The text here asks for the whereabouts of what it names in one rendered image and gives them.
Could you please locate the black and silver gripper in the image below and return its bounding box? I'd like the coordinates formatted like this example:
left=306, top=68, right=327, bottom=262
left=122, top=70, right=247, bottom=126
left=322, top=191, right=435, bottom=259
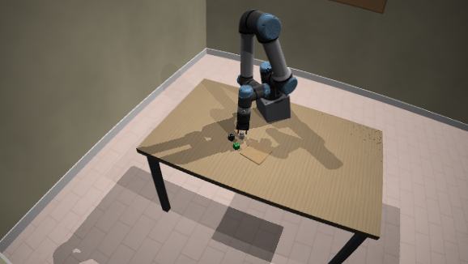
left=236, top=106, right=251, bottom=134

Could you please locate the tan square mat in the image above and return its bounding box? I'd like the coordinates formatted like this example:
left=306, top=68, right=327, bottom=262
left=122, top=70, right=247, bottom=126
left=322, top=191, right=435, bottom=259
left=241, top=141, right=272, bottom=165

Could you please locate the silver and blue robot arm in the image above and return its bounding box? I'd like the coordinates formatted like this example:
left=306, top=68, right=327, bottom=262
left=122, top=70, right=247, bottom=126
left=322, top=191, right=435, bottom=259
left=237, top=9, right=298, bottom=109

